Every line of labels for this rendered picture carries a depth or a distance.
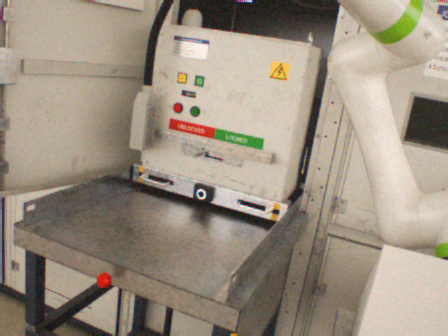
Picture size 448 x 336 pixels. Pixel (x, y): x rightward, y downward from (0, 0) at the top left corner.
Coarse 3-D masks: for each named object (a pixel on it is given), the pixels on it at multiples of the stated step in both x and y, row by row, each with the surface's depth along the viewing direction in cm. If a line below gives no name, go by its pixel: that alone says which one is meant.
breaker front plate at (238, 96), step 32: (160, 32) 138; (192, 32) 134; (160, 64) 140; (192, 64) 136; (224, 64) 132; (256, 64) 129; (160, 96) 142; (224, 96) 134; (256, 96) 130; (288, 96) 127; (160, 128) 145; (224, 128) 136; (256, 128) 132; (288, 128) 128; (160, 160) 147; (192, 160) 142; (224, 160) 138; (256, 192) 136
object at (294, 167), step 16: (224, 32) 130; (320, 48) 137; (320, 64) 143; (304, 80) 125; (304, 96) 130; (304, 112) 136; (304, 128) 142; (304, 144) 149; (288, 160) 131; (288, 176) 135; (288, 192) 142
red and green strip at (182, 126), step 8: (176, 120) 142; (168, 128) 143; (176, 128) 142; (184, 128) 141; (192, 128) 140; (200, 128) 139; (208, 128) 138; (208, 136) 139; (216, 136) 138; (224, 136) 137; (232, 136) 136; (240, 136) 135; (248, 136) 134; (240, 144) 135; (248, 144) 134; (256, 144) 133
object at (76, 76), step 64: (0, 0) 110; (64, 0) 127; (128, 0) 142; (0, 64) 115; (64, 64) 132; (128, 64) 154; (0, 128) 120; (64, 128) 140; (128, 128) 162; (0, 192) 125
